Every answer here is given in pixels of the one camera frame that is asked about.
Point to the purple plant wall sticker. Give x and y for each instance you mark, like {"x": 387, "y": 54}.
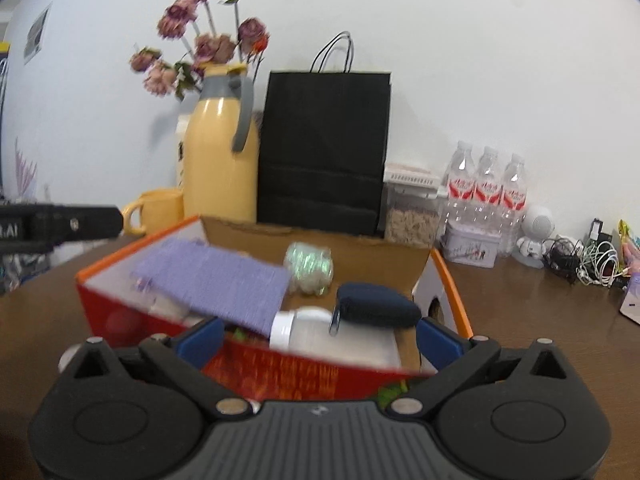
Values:
{"x": 25, "y": 175}

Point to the white carton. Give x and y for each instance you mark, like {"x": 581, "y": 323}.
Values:
{"x": 182, "y": 160}

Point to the wall poster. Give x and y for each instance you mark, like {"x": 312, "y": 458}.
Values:
{"x": 37, "y": 32}

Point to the clear snack container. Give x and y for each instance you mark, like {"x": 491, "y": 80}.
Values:
{"x": 410, "y": 225}

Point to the purple knitted cloth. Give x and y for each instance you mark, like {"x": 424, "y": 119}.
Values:
{"x": 215, "y": 280}

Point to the dark hanging board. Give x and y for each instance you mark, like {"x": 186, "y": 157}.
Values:
{"x": 3, "y": 85}

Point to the iridescent green wad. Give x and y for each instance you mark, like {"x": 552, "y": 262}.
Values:
{"x": 307, "y": 267}

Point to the white plastic bottle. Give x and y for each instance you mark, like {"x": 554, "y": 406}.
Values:
{"x": 320, "y": 335}

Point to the colourful snack packet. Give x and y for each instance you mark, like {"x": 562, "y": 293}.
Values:
{"x": 629, "y": 245}

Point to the pale printed tin box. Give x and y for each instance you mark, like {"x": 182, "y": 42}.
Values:
{"x": 470, "y": 247}

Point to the yellow mug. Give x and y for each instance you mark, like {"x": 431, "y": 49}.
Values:
{"x": 160, "y": 210}

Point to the black paper bag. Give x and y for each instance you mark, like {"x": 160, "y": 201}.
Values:
{"x": 325, "y": 150}

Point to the white robot figure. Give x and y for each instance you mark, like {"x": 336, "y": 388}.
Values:
{"x": 540, "y": 222}

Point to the yellow thermos jug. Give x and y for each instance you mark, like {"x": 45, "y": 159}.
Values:
{"x": 215, "y": 160}

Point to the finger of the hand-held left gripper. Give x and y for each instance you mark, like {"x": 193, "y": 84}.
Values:
{"x": 75, "y": 222}

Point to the navy zip case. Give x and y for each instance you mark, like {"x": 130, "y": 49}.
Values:
{"x": 380, "y": 305}

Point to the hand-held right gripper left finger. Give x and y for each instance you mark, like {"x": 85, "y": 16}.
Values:
{"x": 200, "y": 342}

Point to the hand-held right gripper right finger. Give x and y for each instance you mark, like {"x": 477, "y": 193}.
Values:
{"x": 440, "y": 342}

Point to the purple packet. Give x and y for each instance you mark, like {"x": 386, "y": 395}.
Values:
{"x": 632, "y": 300}

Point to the orange cardboard box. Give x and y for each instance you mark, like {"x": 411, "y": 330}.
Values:
{"x": 300, "y": 375}

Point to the dried pink roses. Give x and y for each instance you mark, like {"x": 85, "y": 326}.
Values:
{"x": 215, "y": 47}

